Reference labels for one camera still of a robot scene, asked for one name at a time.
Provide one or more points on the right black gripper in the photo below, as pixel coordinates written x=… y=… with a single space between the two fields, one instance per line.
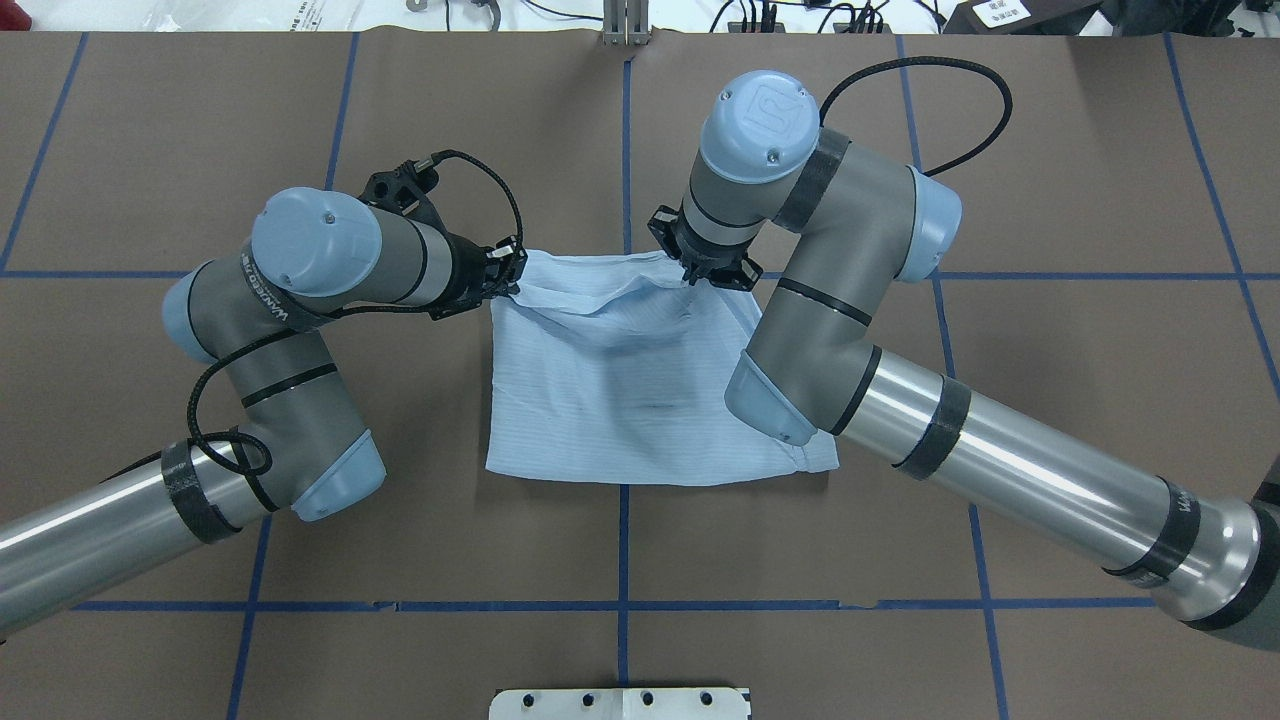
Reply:
x=703 y=260

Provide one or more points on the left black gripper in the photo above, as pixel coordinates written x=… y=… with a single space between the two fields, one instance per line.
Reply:
x=466 y=275

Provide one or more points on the light blue button shirt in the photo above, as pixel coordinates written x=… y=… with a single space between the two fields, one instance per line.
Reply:
x=612 y=369

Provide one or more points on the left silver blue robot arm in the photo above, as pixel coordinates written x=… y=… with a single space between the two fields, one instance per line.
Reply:
x=270 y=423

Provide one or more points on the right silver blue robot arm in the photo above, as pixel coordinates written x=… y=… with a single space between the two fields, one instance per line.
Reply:
x=766 y=155

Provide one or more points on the black laptop computer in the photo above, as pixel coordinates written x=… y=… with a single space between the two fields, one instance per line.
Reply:
x=1029 y=18

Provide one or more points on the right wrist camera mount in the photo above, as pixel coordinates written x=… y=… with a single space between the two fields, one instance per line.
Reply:
x=662 y=223

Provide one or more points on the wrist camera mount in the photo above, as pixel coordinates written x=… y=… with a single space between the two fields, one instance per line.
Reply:
x=662 y=223
x=404 y=191

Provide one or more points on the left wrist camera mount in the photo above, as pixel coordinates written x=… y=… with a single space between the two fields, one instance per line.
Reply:
x=404 y=191

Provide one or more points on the aluminium frame post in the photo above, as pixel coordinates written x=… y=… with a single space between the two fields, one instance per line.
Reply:
x=626 y=22

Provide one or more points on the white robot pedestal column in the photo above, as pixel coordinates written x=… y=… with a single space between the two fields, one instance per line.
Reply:
x=623 y=703

